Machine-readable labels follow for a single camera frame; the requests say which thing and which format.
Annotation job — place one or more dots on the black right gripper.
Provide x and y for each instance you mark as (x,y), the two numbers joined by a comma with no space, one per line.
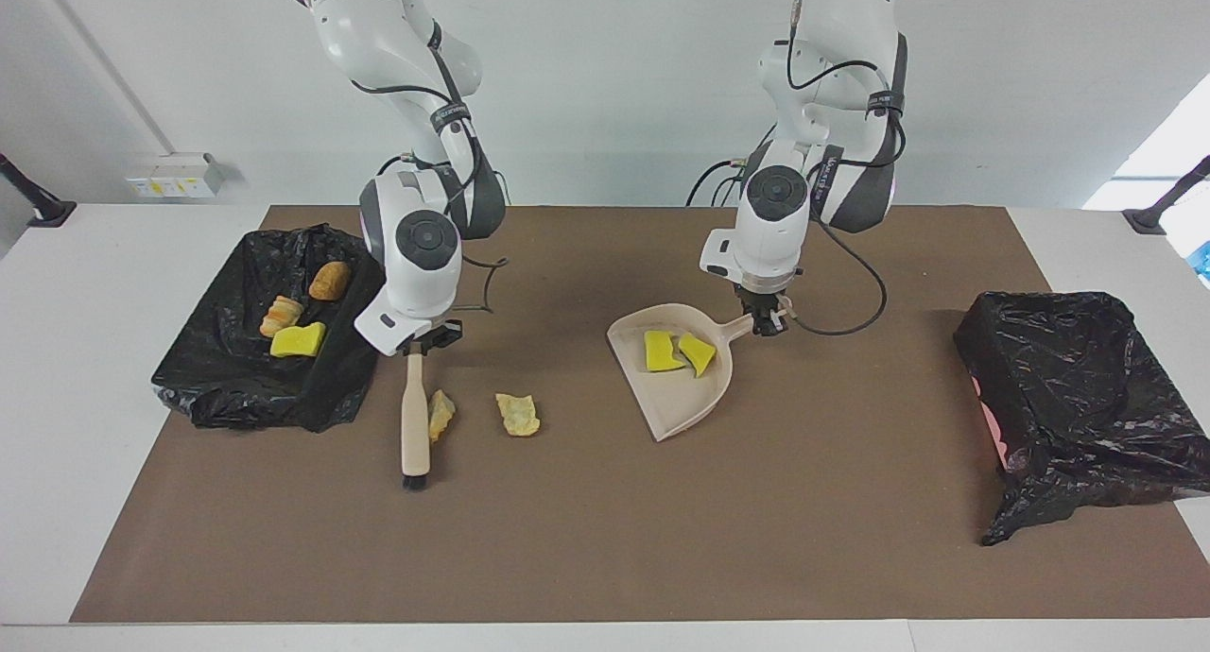
(437,335)

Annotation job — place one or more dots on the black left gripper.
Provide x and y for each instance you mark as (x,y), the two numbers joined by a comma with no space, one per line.
(764,302)

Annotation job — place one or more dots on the beige rough foam chunk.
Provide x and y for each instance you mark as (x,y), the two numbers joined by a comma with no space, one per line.
(518,415)
(441,416)

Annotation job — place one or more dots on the beige hand brush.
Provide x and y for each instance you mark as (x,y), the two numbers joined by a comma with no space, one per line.
(415,425)

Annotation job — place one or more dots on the small yellow sponge piece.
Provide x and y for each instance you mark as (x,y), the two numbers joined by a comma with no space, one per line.
(700,354)

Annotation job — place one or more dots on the notched yellow sponge piece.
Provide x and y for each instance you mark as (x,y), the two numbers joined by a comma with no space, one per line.
(662,351)

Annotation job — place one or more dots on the brown toy bread roll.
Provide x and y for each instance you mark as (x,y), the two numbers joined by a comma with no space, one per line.
(330,281)

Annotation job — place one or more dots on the beige plastic dustpan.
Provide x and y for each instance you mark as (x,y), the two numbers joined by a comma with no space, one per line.
(681,402)

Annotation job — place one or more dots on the yellow sponge block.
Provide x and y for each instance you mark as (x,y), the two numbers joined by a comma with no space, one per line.
(298,340)

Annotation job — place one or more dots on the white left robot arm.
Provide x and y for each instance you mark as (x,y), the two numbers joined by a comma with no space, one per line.
(775,236)

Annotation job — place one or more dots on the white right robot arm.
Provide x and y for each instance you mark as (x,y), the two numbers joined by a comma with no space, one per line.
(425,283)

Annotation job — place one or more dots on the black bag lined bin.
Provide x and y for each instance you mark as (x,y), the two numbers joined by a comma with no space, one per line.
(246,387)

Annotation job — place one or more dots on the pink bin with black bag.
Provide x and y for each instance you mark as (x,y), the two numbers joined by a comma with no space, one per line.
(1087,397)

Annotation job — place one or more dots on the brown table mat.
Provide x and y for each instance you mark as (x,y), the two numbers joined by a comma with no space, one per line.
(662,539)

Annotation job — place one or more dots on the black stand foot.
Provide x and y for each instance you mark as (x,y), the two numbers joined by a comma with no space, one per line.
(38,208)
(1158,215)

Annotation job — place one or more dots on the blue object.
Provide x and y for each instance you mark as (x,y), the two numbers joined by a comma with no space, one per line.
(1203,263)

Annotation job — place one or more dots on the white wall outlet box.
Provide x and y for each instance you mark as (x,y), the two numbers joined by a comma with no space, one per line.
(175,176)

